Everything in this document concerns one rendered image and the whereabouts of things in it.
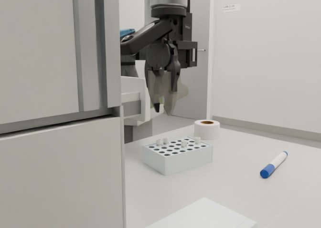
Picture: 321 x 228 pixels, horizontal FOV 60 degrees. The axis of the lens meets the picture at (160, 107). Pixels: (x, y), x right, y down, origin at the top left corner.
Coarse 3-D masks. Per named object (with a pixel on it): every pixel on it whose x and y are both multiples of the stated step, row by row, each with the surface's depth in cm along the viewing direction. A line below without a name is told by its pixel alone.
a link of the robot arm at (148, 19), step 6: (144, 0) 105; (144, 6) 106; (144, 12) 108; (150, 12) 105; (144, 18) 109; (150, 18) 106; (156, 18) 106; (144, 24) 111; (144, 48) 112; (144, 54) 114; (144, 60) 118
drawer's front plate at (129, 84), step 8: (128, 80) 73; (136, 80) 70; (144, 80) 68; (128, 88) 73; (136, 88) 71; (144, 88) 69; (144, 96) 69; (144, 104) 70; (144, 112) 70; (144, 120) 70
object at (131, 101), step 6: (126, 96) 67; (132, 96) 68; (138, 96) 70; (126, 102) 67; (132, 102) 68; (138, 102) 70; (126, 108) 67; (132, 108) 69; (138, 108) 70; (126, 114) 68; (132, 114) 69; (138, 114) 71
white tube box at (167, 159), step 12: (180, 144) 61; (192, 144) 60; (204, 144) 60; (144, 156) 59; (156, 156) 55; (168, 156) 52; (180, 156) 54; (192, 156) 56; (204, 156) 58; (156, 168) 55; (168, 168) 53; (180, 168) 55
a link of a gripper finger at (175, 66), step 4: (172, 56) 53; (176, 56) 54; (172, 60) 53; (176, 60) 54; (168, 64) 55; (172, 64) 54; (176, 64) 54; (168, 68) 55; (172, 68) 54; (176, 68) 53; (180, 68) 54; (172, 72) 54; (176, 72) 54; (172, 76) 54; (176, 76) 54; (172, 80) 54; (176, 80) 54; (172, 84) 54; (176, 84) 55; (172, 88) 54; (176, 88) 55
